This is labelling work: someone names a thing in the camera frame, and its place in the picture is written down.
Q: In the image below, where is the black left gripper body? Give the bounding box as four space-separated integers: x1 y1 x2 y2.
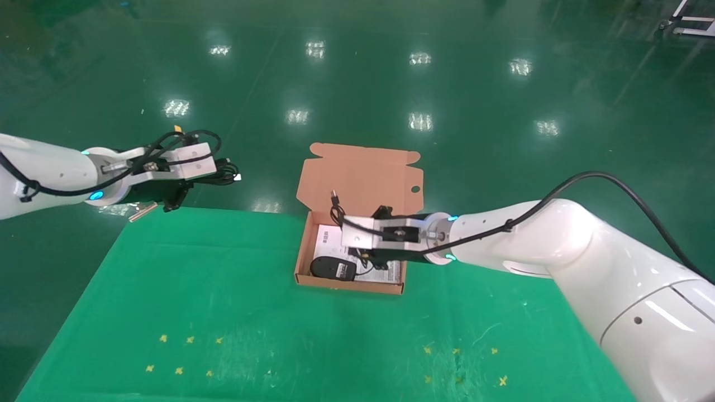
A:
120 176 192 206

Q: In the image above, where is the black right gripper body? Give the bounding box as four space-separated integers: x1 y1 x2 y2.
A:
363 211 449 264

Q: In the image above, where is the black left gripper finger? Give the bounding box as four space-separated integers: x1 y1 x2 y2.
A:
163 188 189 213

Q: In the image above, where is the black wired computer mouse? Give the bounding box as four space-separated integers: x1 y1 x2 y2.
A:
310 190 392 281

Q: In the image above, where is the black data cable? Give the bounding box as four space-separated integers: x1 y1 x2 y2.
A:
192 159 242 186

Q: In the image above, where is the brown cardboard box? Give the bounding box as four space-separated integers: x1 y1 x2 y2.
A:
294 143 424 295

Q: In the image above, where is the metal table cloth clamp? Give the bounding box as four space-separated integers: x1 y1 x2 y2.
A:
128 202 159 223

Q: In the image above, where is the white printed instruction sheet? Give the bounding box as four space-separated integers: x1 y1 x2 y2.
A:
312 224 404 283

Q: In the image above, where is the green table cloth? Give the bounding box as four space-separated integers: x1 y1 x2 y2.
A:
16 205 637 402

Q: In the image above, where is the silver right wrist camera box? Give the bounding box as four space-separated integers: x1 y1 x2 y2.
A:
341 216 435 255

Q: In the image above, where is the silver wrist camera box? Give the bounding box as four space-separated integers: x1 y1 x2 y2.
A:
130 142 218 181
341 216 435 255

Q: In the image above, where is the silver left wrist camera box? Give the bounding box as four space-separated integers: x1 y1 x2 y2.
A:
130 142 218 181

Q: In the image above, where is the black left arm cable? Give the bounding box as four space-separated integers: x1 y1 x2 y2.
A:
0 130 223 197

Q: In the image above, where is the white metal cart frame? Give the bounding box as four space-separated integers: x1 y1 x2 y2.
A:
659 0 715 37

